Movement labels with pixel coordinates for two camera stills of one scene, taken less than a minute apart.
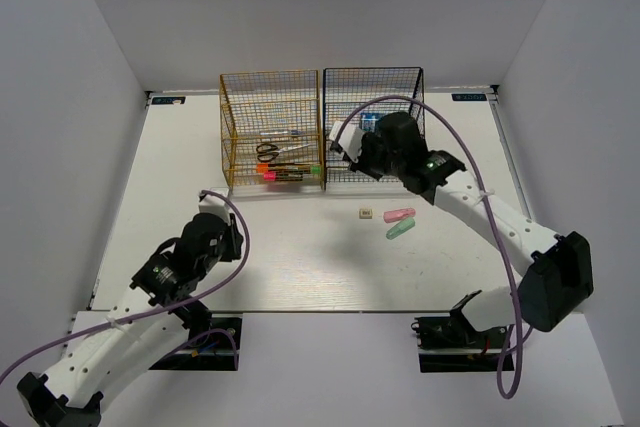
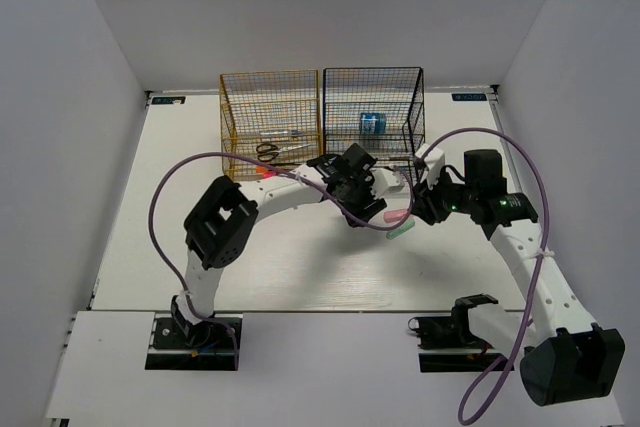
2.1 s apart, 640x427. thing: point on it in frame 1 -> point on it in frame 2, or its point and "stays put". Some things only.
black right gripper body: [376, 162] -> [448, 196]
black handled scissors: [269, 152] stays put
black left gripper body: [229, 247] -> [359, 197]
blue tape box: [368, 121] stays put
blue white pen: [294, 132] stays put
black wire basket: [359, 97] stays put
